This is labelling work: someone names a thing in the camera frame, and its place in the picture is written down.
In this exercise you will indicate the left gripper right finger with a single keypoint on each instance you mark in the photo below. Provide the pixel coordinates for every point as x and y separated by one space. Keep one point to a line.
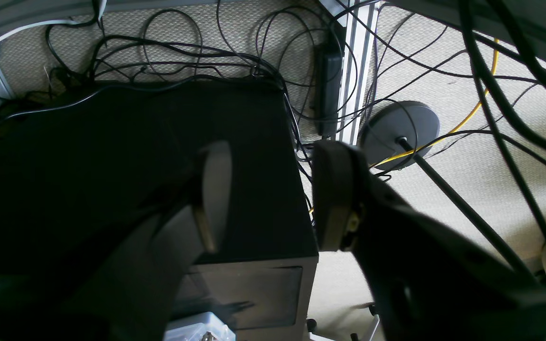
428 282

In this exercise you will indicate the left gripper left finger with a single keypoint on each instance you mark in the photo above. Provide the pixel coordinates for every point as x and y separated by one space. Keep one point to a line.
129 283

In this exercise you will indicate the clear plastic bin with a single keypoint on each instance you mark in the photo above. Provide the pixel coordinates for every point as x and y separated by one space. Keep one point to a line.
201 327

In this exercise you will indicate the black stand pole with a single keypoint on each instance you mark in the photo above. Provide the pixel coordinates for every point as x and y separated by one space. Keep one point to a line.
483 227

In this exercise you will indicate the black computer tower case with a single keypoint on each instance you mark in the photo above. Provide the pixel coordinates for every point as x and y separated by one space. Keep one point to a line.
95 159

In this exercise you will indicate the round grey stand base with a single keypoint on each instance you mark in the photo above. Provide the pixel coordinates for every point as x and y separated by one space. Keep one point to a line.
410 121

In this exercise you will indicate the aluminium frame rail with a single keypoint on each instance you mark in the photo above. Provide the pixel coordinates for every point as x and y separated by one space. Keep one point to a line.
359 40

